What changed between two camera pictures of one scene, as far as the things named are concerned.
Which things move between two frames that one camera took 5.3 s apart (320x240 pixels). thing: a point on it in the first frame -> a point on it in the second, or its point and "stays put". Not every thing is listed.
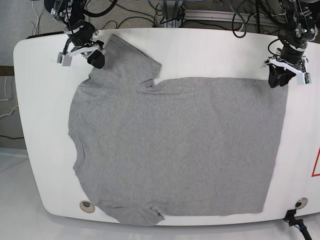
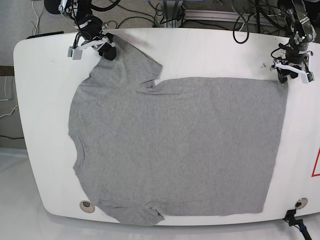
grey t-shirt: x=182 y=147 stays put
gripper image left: x=81 y=37 -> x=91 y=29
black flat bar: x=44 y=34 stays put
